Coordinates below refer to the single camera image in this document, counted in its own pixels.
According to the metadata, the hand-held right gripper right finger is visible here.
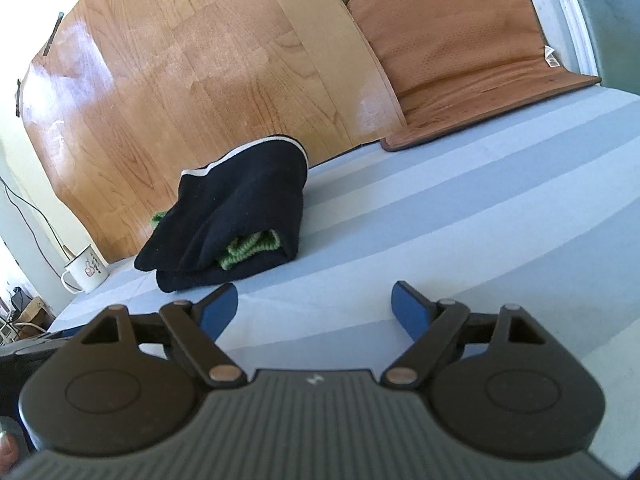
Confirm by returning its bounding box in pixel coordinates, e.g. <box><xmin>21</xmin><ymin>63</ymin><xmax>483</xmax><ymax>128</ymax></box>
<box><xmin>382</xmin><ymin>281</ymin><xmax>549</xmax><ymax>390</ymax></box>

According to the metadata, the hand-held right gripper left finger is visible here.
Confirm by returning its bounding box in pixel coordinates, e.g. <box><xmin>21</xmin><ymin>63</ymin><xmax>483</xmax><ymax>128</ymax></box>
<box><xmin>79</xmin><ymin>283</ymin><xmax>247</xmax><ymax>390</ymax></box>

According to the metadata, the black knit sweater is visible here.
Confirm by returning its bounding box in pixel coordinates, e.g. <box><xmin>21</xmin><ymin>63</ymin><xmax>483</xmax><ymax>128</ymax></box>
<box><xmin>134</xmin><ymin>135</ymin><xmax>310</xmax><ymax>293</ymax></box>

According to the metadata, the person's left hand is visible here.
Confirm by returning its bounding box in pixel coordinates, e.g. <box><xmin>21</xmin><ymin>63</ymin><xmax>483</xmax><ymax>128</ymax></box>
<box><xmin>0</xmin><ymin>420</ymin><xmax>23</xmax><ymax>480</ymax></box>

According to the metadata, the cardboard box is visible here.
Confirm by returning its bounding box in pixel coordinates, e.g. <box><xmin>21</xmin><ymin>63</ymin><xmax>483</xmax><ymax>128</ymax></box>
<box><xmin>21</xmin><ymin>296</ymin><xmax>53</xmax><ymax>332</ymax></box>

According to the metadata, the blue white striped sheet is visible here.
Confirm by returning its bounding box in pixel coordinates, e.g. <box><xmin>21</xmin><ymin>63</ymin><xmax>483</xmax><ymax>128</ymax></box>
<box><xmin>47</xmin><ymin>82</ymin><xmax>640</xmax><ymax>480</ymax></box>

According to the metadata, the white enamel mug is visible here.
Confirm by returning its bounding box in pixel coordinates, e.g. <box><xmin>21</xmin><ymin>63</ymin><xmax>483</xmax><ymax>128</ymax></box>
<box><xmin>60</xmin><ymin>243</ymin><xmax>111</xmax><ymax>294</ymax></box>

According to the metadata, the wood pattern board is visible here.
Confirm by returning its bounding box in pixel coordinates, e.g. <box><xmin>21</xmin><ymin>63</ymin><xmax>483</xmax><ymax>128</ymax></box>
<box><xmin>16</xmin><ymin>0</ymin><xmax>409</xmax><ymax>265</ymax></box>

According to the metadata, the brown seat cushion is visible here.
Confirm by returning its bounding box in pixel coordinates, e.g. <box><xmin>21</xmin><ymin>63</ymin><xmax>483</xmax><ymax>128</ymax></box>
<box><xmin>342</xmin><ymin>0</ymin><xmax>602</xmax><ymax>154</ymax></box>

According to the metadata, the thin black cable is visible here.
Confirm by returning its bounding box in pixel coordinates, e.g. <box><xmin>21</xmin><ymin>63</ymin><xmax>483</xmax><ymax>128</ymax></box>
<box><xmin>0</xmin><ymin>176</ymin><xmax>67</xmax><ymax>282</ymax></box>

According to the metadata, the white door frame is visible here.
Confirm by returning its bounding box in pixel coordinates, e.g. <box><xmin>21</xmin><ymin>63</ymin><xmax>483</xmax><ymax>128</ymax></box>
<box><xmin>537</xmin><ymin>0</ymin><xmax>603</xmax><ymax>78</ymax></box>

